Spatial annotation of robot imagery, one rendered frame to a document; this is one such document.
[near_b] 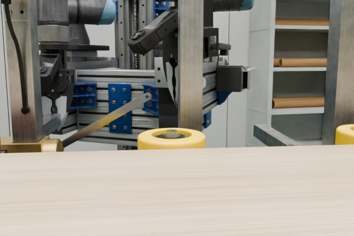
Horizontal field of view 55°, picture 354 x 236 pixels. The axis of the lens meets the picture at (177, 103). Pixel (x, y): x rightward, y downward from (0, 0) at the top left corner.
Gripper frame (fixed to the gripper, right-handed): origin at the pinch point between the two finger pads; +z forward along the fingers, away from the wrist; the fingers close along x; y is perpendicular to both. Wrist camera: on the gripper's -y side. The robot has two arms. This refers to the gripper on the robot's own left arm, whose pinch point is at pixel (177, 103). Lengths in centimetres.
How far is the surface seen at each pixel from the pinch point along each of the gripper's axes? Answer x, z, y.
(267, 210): -41.1, -2.8, -15.7
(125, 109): 0.2, -0.1, -10.2
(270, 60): 164, 18, 179
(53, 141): -3.1, 2.4, -23.2
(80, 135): 0.8, 3.3, -18.3
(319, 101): 158, 60, 237
